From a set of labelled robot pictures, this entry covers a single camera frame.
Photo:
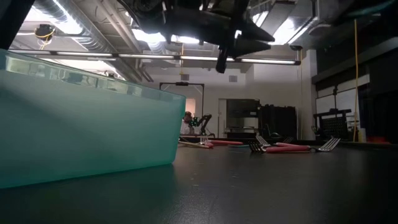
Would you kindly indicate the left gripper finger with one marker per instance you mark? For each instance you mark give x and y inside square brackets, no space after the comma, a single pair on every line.
[253,34]
[248,48]

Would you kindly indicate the small black background robot arm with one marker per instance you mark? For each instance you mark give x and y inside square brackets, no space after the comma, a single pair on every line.
[203,119]

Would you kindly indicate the black shelving unit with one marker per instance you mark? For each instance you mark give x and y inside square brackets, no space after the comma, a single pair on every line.
[242,109]

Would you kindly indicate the long ceiling light bar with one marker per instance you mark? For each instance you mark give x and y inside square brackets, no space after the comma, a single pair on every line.
[146,56]

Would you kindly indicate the black cabinet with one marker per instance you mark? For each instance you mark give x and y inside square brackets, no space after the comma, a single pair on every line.
[280,118]

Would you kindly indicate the person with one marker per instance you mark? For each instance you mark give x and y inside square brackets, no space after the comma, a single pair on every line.
[187,116]

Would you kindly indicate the black office chair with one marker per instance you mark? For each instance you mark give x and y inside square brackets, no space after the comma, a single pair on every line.
[274,134]

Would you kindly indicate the black perforated rack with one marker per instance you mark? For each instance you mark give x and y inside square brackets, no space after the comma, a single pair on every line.
[334,126]

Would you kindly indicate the white container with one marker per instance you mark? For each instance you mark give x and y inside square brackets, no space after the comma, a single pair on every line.
[362,135]

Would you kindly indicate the red box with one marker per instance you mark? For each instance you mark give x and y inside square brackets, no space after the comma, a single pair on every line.
[376,139]

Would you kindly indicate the teal plastic bin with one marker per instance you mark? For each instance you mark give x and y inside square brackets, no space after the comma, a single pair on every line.
[93,130]

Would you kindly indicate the grey wall vent grille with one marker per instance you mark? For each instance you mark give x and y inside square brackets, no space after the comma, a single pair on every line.
[185,77]
[233,78]

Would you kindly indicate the silver rectangular air duct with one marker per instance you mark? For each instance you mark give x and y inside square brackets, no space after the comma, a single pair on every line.
[295,28]

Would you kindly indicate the black ceiling camera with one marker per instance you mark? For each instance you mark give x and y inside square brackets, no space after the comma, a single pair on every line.
[296,47]

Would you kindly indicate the black metal gantry frame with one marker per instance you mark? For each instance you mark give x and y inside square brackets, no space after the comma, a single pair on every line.
[182,83]

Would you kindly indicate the white wall board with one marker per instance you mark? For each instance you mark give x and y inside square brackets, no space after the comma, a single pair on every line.
[325,105]

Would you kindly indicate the silver ribbed air duct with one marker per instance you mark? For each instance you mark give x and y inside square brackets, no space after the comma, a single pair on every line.
[90,37]

